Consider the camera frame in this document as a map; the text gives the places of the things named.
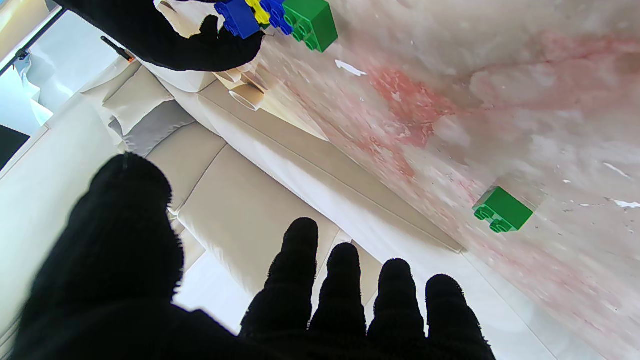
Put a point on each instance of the green toy brick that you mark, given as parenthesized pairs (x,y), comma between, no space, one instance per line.
(505,210)
(315,20)

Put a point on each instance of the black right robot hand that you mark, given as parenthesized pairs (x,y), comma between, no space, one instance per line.
(150,40)

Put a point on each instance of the black stand pole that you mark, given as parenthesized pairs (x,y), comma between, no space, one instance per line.
(35,37)

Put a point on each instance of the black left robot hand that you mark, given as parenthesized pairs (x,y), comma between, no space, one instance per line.
(115,280)

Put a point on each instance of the wooden bowl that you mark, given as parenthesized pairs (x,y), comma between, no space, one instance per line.
(248,97)

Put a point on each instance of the cream cushion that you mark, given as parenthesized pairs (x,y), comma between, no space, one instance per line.
(135,97)

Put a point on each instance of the wooden coffee table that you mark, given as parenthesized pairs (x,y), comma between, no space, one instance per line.
(292,115)

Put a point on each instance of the yellow toy brick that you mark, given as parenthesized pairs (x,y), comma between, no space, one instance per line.
(261,14)

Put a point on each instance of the white paper scrap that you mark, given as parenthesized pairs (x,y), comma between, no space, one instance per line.
(350,68)
(627,204)

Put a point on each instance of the black screen panel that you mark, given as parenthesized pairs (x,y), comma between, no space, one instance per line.
(11,145)

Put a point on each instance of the grey cushion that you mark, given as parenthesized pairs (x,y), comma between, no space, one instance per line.
(155,127)

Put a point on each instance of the beige sofa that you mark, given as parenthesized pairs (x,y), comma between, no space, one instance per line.
(240,210)

